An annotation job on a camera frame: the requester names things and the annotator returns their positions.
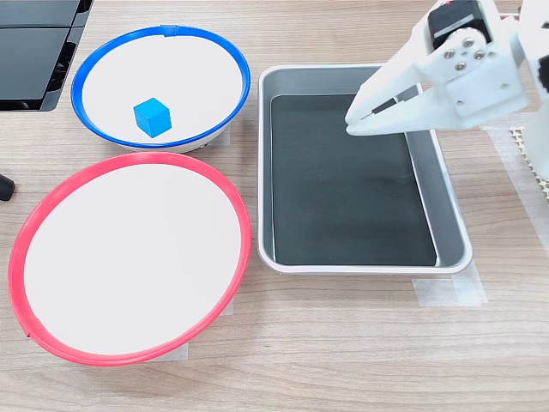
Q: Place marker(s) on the red-rimmed white round plate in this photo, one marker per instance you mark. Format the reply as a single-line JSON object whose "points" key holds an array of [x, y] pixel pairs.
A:
{"points": [[128, 257]]}

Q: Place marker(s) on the black flat device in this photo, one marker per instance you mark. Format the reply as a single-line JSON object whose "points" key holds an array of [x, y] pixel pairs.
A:
{"points": [[30, 64]]}

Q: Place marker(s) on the blue-rimmed white round plate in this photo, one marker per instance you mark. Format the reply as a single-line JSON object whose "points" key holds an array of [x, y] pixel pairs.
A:
{"points": [[171, 73]]}

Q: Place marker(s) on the steel tray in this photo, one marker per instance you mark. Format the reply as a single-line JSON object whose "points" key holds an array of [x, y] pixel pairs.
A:
{"points": [[446, 214]]}

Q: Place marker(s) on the small black rounded object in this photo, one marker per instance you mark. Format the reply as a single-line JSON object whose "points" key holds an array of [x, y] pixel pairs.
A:
{"points": [[5, 188]]}

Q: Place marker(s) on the black tray mat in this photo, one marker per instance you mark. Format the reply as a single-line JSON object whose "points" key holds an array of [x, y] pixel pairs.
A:
{"points": [[343, 193]]}

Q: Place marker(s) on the small blue cube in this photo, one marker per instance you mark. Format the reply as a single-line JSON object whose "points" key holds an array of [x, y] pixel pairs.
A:
{"points": [[152, 118]]}

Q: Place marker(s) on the pale perforated base plate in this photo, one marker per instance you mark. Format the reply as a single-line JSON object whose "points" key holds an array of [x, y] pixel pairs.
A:
{"points": [[521, 143]]}

